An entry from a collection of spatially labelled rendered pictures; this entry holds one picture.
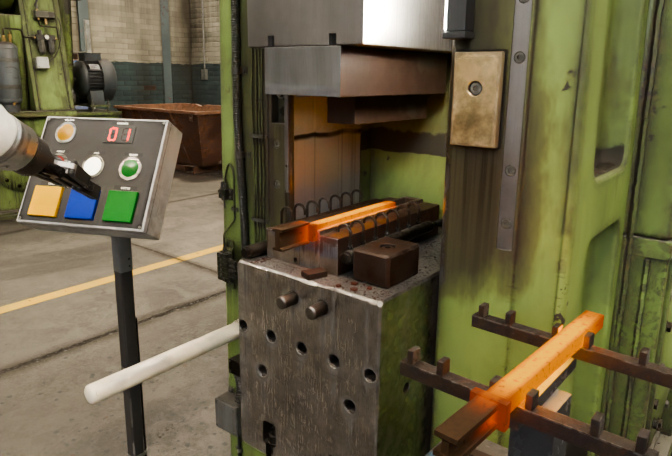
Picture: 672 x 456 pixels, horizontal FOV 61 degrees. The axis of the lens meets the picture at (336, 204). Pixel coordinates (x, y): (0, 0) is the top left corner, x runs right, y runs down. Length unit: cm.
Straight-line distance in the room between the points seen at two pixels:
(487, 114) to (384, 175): 62
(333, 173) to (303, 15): 51
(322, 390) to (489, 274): 40
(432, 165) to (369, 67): 46
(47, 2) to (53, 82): 74
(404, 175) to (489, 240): 53
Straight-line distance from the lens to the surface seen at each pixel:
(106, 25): 1021
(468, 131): 110
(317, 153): 147
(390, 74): 124
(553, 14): 108
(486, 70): 108
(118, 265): 160
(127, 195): 141
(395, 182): 162
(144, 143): 145
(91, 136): 154
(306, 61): 115
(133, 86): 1040
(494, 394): 72
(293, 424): 132
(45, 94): 605
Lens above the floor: 131
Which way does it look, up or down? 13 degrees down
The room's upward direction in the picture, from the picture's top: 1 degrees clockwise
